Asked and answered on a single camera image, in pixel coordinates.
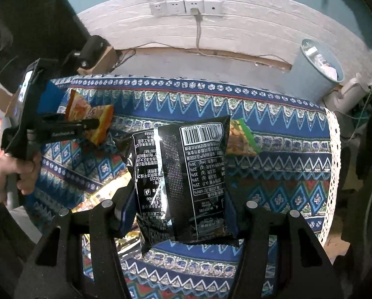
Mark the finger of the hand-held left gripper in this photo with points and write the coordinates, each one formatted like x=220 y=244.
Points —
x=70 y=127

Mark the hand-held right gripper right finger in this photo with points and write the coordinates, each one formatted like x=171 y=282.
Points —
x=256 y=224

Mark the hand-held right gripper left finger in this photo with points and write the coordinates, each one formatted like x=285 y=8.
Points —
x=128 y=211

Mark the golden orange snack packet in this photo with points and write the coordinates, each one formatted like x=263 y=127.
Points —
x=92 y=112

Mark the blue cardboard box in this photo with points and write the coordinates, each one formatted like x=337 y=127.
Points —
x=52 y=95

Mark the black white-print snack packet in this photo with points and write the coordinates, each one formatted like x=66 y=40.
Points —
x=186 y=177

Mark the person's left hand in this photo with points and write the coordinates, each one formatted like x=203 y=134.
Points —
x=14 y=166

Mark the yellow snack packet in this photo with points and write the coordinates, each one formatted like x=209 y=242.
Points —
x=102 y=197

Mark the patterned blue blanket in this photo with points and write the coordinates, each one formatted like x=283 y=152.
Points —
x=285 y=168

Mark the small brown cardboard box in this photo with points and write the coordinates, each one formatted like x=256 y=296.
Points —
x=106 y=60

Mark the green snack packet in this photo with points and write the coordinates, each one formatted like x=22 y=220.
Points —
x=242 y=140

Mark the pale grey plastic appliance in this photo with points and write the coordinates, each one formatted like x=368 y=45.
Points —
x=348 y=93

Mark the light blue trash bin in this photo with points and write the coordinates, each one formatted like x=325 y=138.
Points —
x=310 y=71

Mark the white wall socket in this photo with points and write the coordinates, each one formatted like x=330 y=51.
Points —
x=175 y=7
x=193 y=5
x=158 y=8
x=213 y=7

